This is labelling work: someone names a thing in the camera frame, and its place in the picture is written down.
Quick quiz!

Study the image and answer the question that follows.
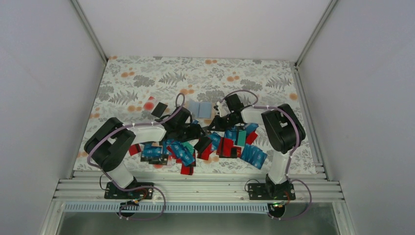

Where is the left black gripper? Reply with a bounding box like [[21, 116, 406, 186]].
[[175, 123, 205, 143]]

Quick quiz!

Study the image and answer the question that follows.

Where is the beige leather card holder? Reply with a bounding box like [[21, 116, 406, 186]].
[[188, 100, 212, 119]]

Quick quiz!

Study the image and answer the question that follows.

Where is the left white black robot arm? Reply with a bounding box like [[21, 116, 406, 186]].
[[84, 106, 207, 198]]

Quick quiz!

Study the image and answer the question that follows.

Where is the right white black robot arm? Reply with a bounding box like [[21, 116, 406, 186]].
[[207, 94, 306, 199]]

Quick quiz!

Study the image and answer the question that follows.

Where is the green card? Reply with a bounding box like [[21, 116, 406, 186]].
[[234, 130, 247, 147]]

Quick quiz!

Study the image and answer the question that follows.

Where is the black card on mat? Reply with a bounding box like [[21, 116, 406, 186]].
[[151, 102, 168, 118]]

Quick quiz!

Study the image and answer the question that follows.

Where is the blue card left lower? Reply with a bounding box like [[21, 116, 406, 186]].
[[142, 145, 162, 159]]

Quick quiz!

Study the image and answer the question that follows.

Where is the white red circle card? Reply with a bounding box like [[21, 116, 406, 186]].
[[142, 96, 158, 112]]

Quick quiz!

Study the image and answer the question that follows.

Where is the red card bottom centre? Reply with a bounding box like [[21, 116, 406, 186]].
[[180, 164, 194, 175]]

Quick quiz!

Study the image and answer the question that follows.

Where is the blue card stack right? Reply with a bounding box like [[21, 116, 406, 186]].
[[240, 144, 268, 169]]

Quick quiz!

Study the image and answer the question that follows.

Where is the red card far left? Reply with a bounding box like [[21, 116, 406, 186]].
[[128, 143, 141, 156]]

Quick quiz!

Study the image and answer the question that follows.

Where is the floral patterned table mat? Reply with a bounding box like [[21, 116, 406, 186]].
[[73, 56, 317, 175]]

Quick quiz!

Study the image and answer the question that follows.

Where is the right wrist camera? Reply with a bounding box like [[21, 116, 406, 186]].
[[213, 101, 228, 117]]

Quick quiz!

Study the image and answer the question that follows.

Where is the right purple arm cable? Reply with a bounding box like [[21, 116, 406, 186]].
[[219, 90, 313, 221]]

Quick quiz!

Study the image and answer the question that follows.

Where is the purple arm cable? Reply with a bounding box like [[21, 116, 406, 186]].
[[86, 93, 186, 221], [219, 90, 313, 221]]

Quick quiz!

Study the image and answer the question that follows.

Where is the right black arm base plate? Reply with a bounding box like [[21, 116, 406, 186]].
[[247, 181, 296, 201]]

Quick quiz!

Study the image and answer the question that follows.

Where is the grey slotted cable duct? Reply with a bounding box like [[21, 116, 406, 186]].
[[63, 202, 269, 214]]

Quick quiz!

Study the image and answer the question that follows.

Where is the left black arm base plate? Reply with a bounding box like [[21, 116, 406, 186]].
[[104, 182, 154, 200]]

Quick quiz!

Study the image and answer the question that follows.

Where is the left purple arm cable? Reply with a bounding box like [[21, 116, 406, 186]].
[[86, 93, 186, 221]]

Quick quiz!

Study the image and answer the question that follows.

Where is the aluminium rail frame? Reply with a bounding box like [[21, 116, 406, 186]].
[[53, 171, 345, 203]]

